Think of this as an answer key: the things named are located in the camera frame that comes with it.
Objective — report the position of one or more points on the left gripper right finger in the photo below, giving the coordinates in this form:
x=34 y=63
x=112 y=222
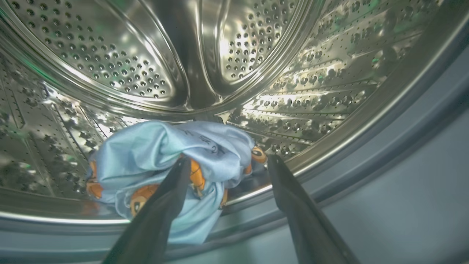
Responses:
x=311 y=227

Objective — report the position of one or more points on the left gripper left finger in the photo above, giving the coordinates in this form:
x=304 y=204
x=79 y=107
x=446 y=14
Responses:
x=154 y=227

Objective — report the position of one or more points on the blue cartoon print garment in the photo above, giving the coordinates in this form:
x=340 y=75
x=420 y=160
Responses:
x=146 y=154

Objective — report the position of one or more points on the stainless steel washing machine drum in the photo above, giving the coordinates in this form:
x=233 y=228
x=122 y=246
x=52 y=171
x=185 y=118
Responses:
x=110 y=55

